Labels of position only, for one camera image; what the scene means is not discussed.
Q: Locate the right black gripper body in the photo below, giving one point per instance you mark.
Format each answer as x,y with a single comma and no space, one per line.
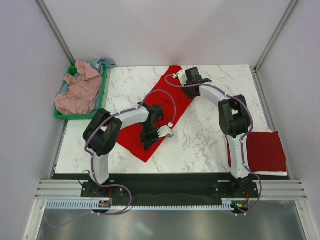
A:
187,90

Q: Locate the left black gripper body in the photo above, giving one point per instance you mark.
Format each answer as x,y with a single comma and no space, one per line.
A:
149,133

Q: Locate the bright red t shirt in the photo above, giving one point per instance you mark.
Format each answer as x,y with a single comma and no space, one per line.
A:
174,103

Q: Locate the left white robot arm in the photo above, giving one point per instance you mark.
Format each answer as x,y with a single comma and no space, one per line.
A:
102,133

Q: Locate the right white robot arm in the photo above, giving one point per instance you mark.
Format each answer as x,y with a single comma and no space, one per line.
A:
234,119

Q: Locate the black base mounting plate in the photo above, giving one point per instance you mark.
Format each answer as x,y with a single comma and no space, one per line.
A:
115,178

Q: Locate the pink t shirt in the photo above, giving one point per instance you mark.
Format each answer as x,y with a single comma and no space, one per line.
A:
82,89

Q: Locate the folded dark red t shirt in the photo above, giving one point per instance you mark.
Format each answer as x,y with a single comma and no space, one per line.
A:
260,152

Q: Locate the green plastic bin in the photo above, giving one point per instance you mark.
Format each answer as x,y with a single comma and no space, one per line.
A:
72,70

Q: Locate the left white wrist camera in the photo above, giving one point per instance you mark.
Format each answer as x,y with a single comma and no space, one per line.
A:
166,131

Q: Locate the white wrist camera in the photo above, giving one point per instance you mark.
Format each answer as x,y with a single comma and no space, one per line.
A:
166,131
182,77

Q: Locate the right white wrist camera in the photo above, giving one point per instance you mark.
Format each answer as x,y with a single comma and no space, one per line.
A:
182,77

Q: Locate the white slotted cable duct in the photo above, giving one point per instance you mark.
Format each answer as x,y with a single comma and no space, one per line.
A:
72,204

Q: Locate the aluminium frame rail front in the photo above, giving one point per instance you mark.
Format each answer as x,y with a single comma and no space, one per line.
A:
264,190

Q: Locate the right aluminium corner post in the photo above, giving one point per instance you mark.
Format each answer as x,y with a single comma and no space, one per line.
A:
276,33

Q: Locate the aluminium corner post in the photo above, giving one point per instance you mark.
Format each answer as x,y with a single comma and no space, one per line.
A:
55,30
276,33

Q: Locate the left aluminium corner post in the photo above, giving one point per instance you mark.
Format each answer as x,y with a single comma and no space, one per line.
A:
55,30

